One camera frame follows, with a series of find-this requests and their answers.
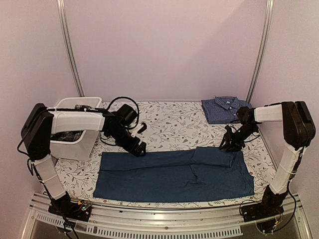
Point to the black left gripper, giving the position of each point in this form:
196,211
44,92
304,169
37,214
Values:
131,148

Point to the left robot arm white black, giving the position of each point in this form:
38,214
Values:
42,122

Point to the aluminium frame post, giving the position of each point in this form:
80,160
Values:
68,46
261,49

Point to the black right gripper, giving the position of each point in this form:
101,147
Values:
229,137

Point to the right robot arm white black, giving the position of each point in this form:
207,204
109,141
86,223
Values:
298,131

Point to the black white plaid garment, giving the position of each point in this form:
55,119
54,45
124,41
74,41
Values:
69,136

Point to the right aluminium frame post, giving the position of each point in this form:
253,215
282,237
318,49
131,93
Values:
261,49

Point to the aluminium front rail base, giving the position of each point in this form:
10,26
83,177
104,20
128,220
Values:
109,221

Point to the teal blue garment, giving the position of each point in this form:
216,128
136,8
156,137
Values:
197,175

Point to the floral patterned table cloth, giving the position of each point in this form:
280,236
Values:
170,126

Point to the white plastic laundry bin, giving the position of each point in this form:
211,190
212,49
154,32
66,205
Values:
82,147

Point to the blue plaid button shirt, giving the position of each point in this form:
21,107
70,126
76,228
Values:
223,110

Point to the left aluminium frame post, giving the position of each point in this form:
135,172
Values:
68,46

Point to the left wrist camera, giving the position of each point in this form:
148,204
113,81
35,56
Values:
129,118

